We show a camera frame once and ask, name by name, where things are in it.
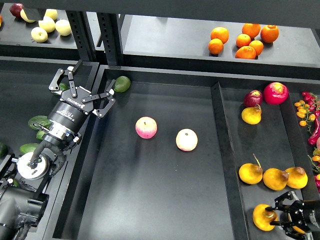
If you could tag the red chili pepper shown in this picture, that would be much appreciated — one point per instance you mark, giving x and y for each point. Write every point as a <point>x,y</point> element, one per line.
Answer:
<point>312,140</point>

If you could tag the dark red apple on shelf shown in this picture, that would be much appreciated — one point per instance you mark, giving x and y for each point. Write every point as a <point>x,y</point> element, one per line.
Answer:
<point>15,9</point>

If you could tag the large red apple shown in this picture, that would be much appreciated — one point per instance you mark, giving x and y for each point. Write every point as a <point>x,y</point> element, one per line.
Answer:
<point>275,93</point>

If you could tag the pale pink apple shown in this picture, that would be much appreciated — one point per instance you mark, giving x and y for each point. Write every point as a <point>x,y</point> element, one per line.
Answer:
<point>186,140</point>

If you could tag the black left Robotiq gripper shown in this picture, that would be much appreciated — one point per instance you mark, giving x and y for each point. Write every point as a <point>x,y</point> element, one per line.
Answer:
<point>70,108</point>

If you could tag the orange top left of group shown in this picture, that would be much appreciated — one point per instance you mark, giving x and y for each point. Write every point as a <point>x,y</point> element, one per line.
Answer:
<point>220,33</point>

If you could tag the green avocado at tray corner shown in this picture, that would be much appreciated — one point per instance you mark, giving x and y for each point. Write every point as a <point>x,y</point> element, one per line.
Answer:
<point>122,84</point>

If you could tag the cherry tomato bunch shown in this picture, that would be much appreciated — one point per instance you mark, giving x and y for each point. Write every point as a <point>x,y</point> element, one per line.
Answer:
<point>308,110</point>

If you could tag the orange of group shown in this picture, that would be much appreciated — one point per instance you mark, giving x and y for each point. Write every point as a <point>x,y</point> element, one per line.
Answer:
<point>215,46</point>
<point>246,52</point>
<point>220,33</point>

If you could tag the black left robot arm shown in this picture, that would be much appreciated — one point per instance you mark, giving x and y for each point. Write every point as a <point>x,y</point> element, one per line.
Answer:
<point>23,179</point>

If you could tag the small orange centre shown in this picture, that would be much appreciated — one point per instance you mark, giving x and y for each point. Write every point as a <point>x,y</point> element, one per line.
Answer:
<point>243,40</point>

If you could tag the pale yellow pear front left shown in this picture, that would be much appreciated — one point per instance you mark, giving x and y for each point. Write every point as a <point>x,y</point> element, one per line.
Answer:
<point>39,35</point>

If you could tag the orange top centre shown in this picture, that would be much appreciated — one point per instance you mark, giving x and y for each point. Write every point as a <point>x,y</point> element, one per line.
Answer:
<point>251,29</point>

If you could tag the black perforated shelf post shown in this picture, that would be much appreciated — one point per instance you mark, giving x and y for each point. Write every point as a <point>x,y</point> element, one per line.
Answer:
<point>110,34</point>

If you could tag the pale yellow pear back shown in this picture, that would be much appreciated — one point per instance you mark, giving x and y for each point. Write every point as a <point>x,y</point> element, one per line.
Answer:
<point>52,13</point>

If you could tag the black centre tray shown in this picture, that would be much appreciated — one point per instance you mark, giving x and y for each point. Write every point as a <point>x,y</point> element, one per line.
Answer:
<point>149,189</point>

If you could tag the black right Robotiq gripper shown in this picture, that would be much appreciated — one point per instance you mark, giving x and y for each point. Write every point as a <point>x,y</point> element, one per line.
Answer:
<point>308,219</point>

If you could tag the green avocado tray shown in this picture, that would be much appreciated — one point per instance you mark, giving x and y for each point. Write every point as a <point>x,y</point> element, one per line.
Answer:
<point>40,134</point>
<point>28,147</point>
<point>62,87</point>
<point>37,121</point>

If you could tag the pink red apple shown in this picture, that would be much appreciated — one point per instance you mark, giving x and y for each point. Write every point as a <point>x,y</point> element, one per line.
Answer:
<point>146,127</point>

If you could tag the pale yellow pear centre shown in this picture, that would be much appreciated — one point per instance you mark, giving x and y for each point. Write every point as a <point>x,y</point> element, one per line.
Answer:
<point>47,23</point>

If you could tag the orange lower right small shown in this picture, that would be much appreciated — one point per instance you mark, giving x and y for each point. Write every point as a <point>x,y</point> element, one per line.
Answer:
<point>258,46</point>

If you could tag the green avocado lower left tray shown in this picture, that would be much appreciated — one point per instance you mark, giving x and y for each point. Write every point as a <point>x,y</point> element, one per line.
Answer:
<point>28,147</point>

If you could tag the small dark red apple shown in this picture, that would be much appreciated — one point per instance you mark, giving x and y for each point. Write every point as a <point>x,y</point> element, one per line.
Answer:
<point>253,98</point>

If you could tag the green avocado upper left tray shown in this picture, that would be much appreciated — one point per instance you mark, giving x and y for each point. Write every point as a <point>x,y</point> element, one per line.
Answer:
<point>62,87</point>

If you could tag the orange lower left of group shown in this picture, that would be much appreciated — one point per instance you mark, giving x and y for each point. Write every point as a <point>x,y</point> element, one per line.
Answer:
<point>215,46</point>

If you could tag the orange front of group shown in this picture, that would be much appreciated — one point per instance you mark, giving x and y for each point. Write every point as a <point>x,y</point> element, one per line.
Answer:
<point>246,52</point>

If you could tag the yellow pear middle right tray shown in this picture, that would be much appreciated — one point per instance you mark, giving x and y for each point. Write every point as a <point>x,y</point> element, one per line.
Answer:
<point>275,179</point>

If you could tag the yellow pear with long stem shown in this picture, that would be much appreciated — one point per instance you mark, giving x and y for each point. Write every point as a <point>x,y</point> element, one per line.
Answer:
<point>251,173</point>

